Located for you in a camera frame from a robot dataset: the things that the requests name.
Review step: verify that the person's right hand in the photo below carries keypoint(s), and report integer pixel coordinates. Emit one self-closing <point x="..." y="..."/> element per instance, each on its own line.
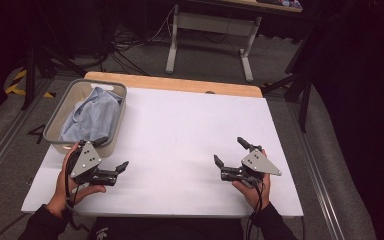
<point x="253" y="196"/>

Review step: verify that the grey metal frame desk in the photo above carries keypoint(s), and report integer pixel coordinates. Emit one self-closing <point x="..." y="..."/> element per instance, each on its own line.
<point x="213" y="25"/>

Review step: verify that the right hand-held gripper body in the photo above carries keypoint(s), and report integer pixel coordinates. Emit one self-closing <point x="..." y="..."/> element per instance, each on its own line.
<point x="258" y="163"/>

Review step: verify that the person's left hand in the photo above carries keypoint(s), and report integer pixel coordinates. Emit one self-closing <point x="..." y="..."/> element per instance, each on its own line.
<point x="61" y="193"/>

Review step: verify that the beige basket with grey rim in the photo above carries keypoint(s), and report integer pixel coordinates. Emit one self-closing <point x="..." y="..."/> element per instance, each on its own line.
<point x="68" y="100"/>

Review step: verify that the black metal stand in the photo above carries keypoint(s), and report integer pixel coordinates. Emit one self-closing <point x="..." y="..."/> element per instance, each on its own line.
<point x="305" y="100"/>

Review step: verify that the yellow black floor tape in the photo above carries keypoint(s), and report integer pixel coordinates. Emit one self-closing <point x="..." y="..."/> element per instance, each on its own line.
<point x="20" y="75"/>

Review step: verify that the black tripod stand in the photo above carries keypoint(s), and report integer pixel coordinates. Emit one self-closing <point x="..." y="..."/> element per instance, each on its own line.
<point x="31" y="73"/>

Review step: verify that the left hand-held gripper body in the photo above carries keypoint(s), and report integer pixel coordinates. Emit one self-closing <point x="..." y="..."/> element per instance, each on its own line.
<point x="86" y="160"/>

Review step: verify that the white table mat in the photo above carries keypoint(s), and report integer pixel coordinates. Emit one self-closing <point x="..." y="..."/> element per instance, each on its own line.
<point x="180" y="133"/>

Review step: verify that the person's lap in black clothing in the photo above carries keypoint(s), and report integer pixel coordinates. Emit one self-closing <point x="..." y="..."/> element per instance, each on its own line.
<point x="166" y="230"/>

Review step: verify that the light blue tank top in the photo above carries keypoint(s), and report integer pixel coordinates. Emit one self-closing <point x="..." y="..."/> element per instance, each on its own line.
<point x="93" y="116"/>

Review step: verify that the aluminium floor rail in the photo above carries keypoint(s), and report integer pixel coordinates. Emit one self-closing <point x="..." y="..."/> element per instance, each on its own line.
<point x="316" y="180"/>
<point x="6" y="143"/>

